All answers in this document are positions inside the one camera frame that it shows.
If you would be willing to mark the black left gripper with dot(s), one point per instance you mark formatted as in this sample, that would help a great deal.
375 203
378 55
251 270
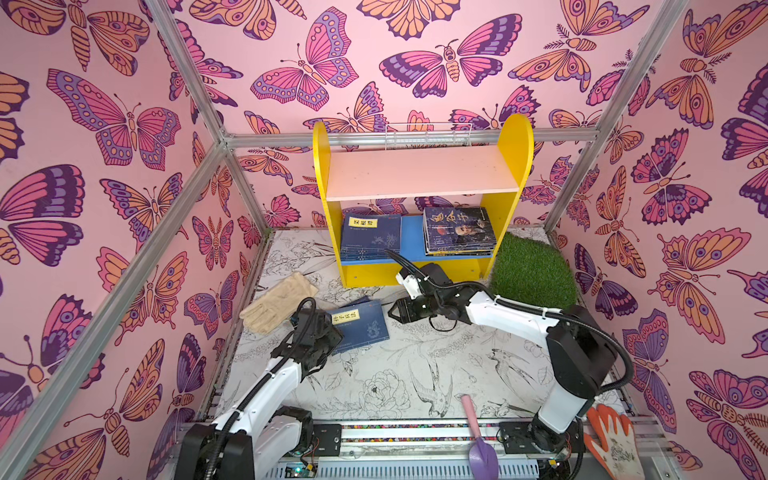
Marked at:
333 336

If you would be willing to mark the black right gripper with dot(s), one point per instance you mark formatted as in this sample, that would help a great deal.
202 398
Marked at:
413 306

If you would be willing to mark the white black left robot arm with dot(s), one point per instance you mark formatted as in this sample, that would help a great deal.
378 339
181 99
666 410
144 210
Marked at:
258 430

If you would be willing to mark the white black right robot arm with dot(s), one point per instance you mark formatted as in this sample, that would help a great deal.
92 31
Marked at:
585 360

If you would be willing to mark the green artificial grass mat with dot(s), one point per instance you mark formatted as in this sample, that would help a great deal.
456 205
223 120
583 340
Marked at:
532 272

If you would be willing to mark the small green circuit board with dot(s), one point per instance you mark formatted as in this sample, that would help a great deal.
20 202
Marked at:
300 471

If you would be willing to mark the yellow shelf with coloured boards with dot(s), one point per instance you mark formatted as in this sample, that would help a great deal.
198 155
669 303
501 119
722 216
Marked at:
498 173

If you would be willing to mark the orange and white work glove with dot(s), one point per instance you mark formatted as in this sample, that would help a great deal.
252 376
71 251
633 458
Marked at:
613 443

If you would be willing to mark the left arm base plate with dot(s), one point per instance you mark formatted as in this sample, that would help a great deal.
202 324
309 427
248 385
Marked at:
323 440

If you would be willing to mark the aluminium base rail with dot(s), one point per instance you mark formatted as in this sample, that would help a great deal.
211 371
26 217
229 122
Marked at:
421 449

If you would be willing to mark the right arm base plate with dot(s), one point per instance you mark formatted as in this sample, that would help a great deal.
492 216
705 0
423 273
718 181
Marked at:
516 435

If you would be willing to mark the purple trowel with pink handle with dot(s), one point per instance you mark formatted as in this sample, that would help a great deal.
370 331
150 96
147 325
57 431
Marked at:
482 456

